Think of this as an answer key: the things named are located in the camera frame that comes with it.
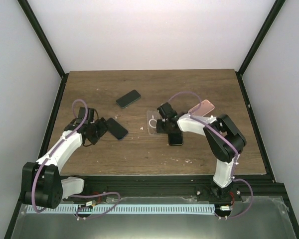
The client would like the silver phone black screen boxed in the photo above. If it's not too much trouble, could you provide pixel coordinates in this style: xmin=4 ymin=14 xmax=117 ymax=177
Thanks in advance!
xmin=168 ymin=133 xmax=183 ymax=145

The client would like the clear phone case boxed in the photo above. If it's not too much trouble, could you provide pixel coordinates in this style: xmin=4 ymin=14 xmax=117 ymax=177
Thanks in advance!
xmin=147 ymin=111 xmax=161 ymax=135

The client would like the blue-edged dark phone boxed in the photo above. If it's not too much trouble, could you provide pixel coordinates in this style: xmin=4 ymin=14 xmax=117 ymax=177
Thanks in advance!
xmin=116 ymin=90 xmax=141 ymax=109
xmin=106 ymin=118 xmax=128 ymax=140

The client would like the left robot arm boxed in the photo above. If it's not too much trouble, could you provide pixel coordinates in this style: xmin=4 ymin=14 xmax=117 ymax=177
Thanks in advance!
xmin=20 ymin=107 xmax=108 ymax=212

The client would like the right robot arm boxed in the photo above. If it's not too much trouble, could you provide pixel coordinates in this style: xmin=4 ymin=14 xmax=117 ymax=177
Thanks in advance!
xmin=156 ymin=102 xmax=247 ymax=201

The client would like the pink phone case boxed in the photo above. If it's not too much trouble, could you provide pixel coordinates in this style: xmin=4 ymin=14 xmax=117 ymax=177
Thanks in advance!
xmin=188 ymin=99 xmax=215 ymax=117

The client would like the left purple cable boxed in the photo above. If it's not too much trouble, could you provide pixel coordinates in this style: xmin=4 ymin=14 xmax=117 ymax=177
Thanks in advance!
xmin=32 ymin=99 xmax=122 ymax=221

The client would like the purple cable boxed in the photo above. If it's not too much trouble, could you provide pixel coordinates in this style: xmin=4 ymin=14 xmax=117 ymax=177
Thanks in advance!
xmin=168 ymin=91 xmax=254 ymax=220
xmin=32 ymin=99 xmax=122 ymax=221

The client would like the white slotted cable duct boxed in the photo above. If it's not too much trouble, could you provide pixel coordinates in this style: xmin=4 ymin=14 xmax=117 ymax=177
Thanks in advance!
xmin=26 ymin=204 xmax=215 ymax=214

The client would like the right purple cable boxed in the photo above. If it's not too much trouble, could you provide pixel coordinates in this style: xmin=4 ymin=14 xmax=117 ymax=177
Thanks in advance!
xmin=168 ymin=91 xmax=254 ymax=220

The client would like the black aluminium frame rail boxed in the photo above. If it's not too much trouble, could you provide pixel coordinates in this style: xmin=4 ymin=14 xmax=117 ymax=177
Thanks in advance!
xmin=62 ymin=175 xmax=285 ymax=200

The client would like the left black frame post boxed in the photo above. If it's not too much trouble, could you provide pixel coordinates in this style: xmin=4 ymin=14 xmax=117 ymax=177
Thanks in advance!
xmin=16 ymin=0 xmax=66 ymax=78

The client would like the black frame post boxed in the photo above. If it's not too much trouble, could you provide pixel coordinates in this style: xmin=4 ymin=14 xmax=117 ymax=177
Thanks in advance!
xmin=16 ymin=0 xmax=66 ymax=78
xmin=238 ymin=0 xmax=287 ymax=75

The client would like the right black frame post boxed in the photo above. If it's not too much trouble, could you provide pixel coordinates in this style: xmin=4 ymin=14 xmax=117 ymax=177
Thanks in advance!
xmin=238 ymin=0 xmax=287 ymax=75

